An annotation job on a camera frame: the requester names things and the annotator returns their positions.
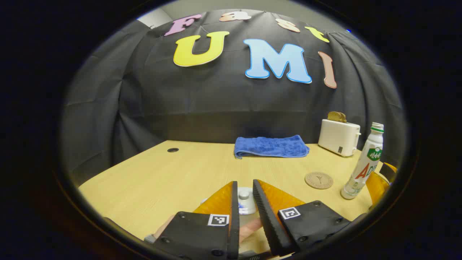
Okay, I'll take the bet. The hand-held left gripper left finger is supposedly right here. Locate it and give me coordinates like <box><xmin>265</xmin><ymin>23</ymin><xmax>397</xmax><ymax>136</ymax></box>
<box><xmin>153</xmin><ymin>181</ymin><xmax>241</xmax><ymax>260</ymax></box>

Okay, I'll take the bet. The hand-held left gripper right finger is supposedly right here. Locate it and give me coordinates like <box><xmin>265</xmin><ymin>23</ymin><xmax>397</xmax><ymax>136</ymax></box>
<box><xmin>252</xmin><ymin>179</ymin><xmax>352</xmax><ymax>257</ymax></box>

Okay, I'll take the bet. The white green-label water bottle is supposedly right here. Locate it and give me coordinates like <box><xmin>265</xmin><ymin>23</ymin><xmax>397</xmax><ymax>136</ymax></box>
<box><xmin>341</xmin><ymin>122</ymin><xmax>384</xmax><ymax>200</ymax></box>

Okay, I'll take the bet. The round cork coaster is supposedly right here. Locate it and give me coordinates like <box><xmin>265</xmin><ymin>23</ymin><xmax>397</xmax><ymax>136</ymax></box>
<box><xmin>305</xmin><ymin>172</ymin><xmax>334</xmax><ymax>190</ymax></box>

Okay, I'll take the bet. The white toaster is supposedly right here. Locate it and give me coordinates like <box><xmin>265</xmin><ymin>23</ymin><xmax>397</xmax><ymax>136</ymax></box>
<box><xmin>318</xmin><ymin>119</ymin><xmax>361</xmax><ymax>157</ymax></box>

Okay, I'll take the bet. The blue folded towel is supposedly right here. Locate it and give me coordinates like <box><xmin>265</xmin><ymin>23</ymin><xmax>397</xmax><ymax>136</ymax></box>
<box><xmin>234</xmin><ymin>135</ymin><xmax>310</xmax><ymax>159</ymax></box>

